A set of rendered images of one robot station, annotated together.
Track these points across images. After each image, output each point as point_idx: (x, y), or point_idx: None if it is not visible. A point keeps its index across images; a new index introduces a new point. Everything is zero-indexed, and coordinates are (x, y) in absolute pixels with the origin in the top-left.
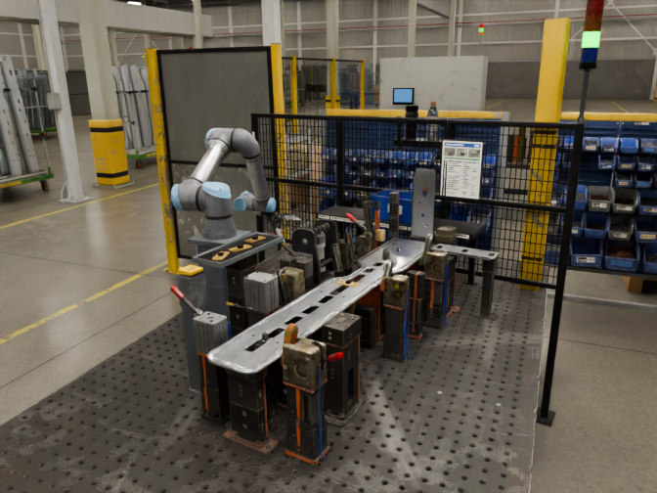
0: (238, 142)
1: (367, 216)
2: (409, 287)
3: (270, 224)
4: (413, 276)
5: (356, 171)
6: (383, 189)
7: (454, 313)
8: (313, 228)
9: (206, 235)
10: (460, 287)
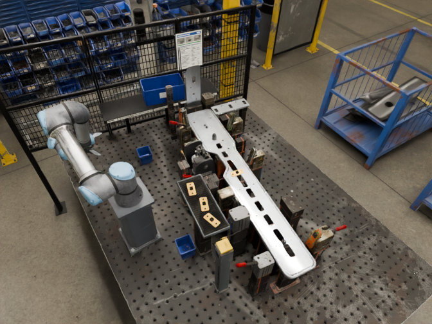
0: (78, 116)
1: (187, 118)
2: (239, 148)
3: (35, 139)
4: (241, 142)
5: (108, 74)
6: (135, 79)
7: None
8: (206, 155)
9: (131, 205)
10: None
